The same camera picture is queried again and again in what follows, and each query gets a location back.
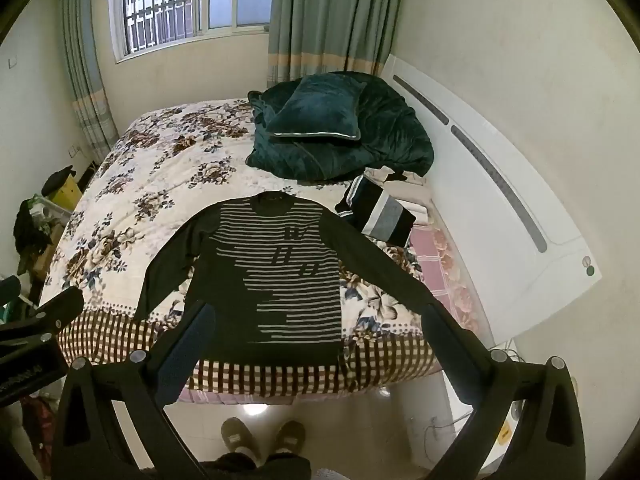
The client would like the dark green plush blanket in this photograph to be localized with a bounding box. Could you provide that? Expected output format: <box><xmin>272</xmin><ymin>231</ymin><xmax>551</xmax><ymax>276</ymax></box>
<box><xmin>245</xmin><ymin>71</ymin><xmax>435</xmax><ymax>183</ymax></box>

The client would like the dark striped sweater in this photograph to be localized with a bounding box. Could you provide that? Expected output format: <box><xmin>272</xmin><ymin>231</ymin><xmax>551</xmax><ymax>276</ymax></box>
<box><xmin>134</xmin><ymin>191</ymin><xmax>443</xmax><ymax>367</ymax></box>

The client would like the dark green plush pillow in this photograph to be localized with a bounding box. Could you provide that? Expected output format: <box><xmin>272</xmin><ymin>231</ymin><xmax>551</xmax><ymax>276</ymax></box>
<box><xmin>265</xmin><ymin>76</ymin><xmax>368</xmax><ymax>142</ymax></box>

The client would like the folded black grey striped cloth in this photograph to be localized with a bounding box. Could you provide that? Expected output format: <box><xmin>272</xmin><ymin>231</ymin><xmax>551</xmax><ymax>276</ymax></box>
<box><xmin>335</xmin><ymin>176</ymin><xmax>417</xmax><ymax>248</ymax></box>

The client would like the green curtain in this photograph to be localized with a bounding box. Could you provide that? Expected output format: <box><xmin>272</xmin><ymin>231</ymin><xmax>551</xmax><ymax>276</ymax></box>
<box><xmin>267</xmin><ymin>0</ymin><xmax>408</xmax><ymax>88</ymax></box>
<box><xmin>57</xmin><ymin>0</ymin><xmax>121</xmax><ymax>161</ymax></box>

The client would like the beige folded cloth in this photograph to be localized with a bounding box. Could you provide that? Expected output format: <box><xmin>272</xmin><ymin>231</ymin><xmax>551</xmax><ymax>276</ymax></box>
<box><xmin>364</xmin><ymin>165</ymin><xmax>436</xmax><ymax>226</ymax></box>

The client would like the grey slipper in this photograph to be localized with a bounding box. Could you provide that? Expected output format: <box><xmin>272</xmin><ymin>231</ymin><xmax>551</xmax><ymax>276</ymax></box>
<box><xmin>221</xmin><ymin>417</ymin><xmax>261</xmax><ymax>461</ymax></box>
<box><xmin>272</xmin><ymin>420</ymin><xmax>307</xmax><ymax>456</ymax></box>

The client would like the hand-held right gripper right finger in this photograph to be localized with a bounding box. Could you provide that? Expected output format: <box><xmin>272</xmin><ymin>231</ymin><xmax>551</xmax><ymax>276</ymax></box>
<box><xmin>420</xmin><ymin>302</ymin><xmax>588</xmax><ymax>480</ymax></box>

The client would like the cardboard box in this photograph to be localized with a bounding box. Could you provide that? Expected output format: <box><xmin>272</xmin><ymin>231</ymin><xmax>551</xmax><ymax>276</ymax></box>
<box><xmin>17</xmin><ymin>225</ymin><xmax>66</xmax><ymax>281</ymax></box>

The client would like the black cap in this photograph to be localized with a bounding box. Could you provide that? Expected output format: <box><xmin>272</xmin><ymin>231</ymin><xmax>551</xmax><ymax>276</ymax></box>
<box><xmin>41</xmin><ymin>167</ymin><xmax>77</xmax><ymax>197</ymax></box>

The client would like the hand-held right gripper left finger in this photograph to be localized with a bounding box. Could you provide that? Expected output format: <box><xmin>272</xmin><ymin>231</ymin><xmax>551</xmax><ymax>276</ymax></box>
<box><xmin>50</xmin><ymin>300</ymin><xmax>221</xmax><ymax>480</ymax></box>

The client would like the barred window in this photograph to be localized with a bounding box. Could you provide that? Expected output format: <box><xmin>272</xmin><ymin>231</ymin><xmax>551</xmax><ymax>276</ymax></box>
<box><xmin>111</xmin><ymin>0</ymin><xmax>278</xmax><ymax>63</ymax></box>

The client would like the pink floral bed sheet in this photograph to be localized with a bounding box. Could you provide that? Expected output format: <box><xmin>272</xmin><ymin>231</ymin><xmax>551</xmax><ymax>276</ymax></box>
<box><xmin>385</xmin><ymin>225</ymin><xmax>493</xmax><ymax>341</ymax></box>

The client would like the white plastic container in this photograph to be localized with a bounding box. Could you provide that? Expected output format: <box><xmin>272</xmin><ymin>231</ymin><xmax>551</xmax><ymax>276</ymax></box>
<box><xmin>30</xmin><ymin>195</ymin><xmax>73</xmax><ymax>222</ymax></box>

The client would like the yellow box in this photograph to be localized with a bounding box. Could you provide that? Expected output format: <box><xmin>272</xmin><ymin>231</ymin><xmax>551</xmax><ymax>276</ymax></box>
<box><xmin>50</xmin><ymin>175</ymin><xmax>83</xmax><ymax>211</ymax></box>

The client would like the floral bed blanket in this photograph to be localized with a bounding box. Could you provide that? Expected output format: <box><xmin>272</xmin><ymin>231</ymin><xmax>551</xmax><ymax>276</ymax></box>
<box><xmin>37</xmin><ymin>99</ymin><xmax>493</xmax><ymax>406</ymax></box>

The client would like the white headboard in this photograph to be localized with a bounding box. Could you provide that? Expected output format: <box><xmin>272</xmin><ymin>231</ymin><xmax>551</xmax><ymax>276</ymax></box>
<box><xmin>380</xmin><ymin>55</ymin><xmax>603</xmax><ymax>351</ymax></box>

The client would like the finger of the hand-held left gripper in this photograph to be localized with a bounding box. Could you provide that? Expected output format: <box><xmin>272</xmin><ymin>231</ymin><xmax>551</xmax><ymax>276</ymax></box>
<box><xmin>0</xmin><ymin>286</ymin><xmax>86</xmax><ymax>347</ymax></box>
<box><xmin>0</xmin><ymin>275</ymin><xmax>23</xmax><ymax>311</ymax></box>

